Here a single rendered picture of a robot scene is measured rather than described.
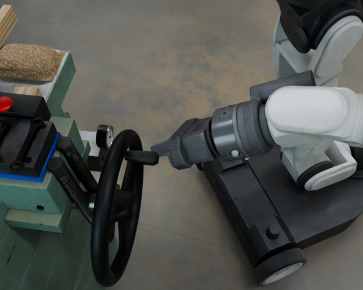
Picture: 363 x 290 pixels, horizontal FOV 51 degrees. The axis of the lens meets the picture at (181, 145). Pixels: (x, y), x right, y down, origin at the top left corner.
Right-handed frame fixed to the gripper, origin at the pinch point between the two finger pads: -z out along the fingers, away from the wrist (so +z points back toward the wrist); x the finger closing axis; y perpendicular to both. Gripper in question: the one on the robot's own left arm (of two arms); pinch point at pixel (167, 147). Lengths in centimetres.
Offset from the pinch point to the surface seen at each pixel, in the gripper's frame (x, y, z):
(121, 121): 94, -15, -78
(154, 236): 51, -55, -55
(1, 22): 11.1, 32.8, -33.7
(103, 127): 20.5, 1.8, -28.4
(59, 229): -15.7, -4.3, -16.1
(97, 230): -17.7, -4.1, -6.0
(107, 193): -14.3, 0.1, -4.1
